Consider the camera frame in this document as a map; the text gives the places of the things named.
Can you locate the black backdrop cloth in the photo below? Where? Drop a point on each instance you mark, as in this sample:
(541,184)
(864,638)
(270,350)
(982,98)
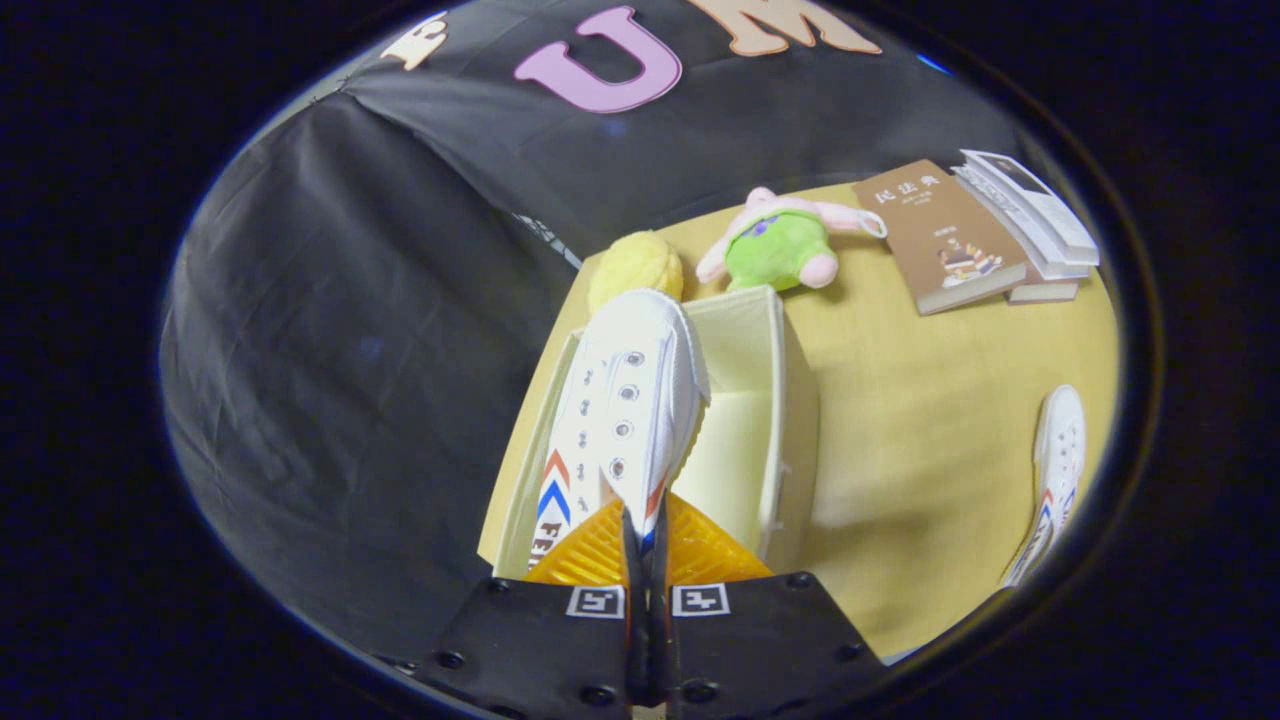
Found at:
(350,350)

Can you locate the green and pink plush toy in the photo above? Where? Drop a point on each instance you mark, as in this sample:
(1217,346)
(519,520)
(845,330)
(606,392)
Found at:
(780,250)

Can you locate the plain white book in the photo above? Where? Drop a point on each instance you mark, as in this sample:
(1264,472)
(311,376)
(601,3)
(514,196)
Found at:
(1010,235)

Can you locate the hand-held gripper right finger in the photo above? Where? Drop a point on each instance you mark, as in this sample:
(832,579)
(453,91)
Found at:
(760,650)

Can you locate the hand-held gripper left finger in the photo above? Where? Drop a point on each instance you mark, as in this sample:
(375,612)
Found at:
(540,650)

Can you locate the yellow plush toy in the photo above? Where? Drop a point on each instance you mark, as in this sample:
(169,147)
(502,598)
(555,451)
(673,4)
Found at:
(635,265)

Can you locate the white canvas shoe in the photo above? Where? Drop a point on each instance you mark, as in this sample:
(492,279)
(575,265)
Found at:
(625,400)
(1060,450)

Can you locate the brown cover book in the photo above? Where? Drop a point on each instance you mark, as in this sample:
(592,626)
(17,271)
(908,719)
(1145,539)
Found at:
(940,235)

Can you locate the white book with dark picture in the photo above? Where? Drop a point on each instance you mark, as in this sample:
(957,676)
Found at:
(1045,205)

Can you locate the beige fabric storage box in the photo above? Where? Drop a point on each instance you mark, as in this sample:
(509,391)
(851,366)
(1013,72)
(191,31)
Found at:
(745,340)

